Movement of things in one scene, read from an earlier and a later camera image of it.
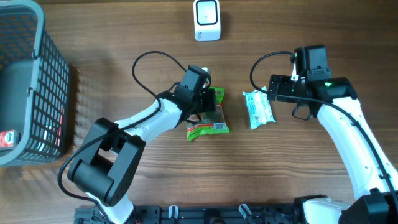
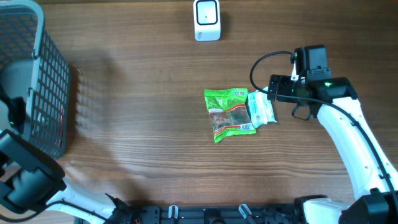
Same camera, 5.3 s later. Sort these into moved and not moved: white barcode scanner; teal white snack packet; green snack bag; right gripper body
Moved: green snack bag
Not moved: right gripper body; teal white snack packet; white barcode scanner
